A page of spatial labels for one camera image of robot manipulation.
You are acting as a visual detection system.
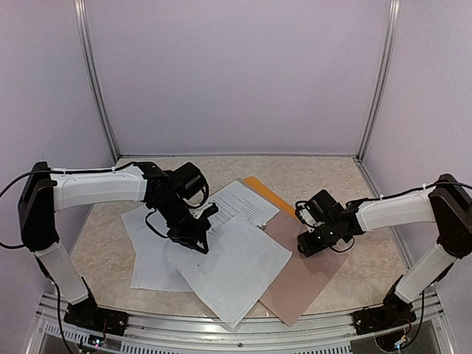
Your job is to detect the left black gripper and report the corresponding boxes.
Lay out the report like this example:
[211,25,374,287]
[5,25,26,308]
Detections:
[154,197,212,254]

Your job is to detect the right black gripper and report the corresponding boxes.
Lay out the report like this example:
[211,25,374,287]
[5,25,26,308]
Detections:
[297,221,339,257]

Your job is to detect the orange folder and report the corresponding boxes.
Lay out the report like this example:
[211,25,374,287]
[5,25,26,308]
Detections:
[243,176,296,219]

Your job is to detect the printed white paper sheet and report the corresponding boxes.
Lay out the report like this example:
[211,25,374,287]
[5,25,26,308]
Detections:
[209,180,280,235]

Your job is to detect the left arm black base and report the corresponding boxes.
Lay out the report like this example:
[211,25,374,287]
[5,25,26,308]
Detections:
[64,293,129,336]

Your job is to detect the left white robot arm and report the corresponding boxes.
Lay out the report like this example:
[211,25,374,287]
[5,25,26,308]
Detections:
[18,162,218,328]

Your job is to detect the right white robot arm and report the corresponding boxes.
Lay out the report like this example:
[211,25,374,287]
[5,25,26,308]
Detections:
[295,173,471,327]

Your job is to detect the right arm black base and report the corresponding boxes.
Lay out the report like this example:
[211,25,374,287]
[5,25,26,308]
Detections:
[353,292,417,336]

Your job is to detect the white paper sheet on table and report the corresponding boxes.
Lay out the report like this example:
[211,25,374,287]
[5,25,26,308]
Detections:
[121,206,192,292]

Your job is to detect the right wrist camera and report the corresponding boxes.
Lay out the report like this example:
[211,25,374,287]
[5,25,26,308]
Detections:
[295,201,318,227]

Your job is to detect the front aluminium rail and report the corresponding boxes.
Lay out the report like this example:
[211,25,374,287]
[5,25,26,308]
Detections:
[23,292,458,353]

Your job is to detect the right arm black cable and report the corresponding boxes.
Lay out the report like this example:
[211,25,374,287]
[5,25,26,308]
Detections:
[379,175,472,196]

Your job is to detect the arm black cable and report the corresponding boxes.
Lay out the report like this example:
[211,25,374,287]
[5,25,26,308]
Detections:
[379,175,472,196]
[0,167,67,354]

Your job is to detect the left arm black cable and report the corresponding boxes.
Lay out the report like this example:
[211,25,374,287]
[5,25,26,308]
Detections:
[0,167,67,354]

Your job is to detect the right aluminium frame post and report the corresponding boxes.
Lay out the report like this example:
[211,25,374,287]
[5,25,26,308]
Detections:
[356,0,400,164]

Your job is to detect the aluminium frame post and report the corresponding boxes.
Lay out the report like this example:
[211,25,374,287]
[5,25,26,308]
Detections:
[356,0,400,164]
[73,0,120,162]

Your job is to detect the left aluminium frame post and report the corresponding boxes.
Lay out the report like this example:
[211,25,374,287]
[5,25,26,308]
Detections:
[73,0,120,162]

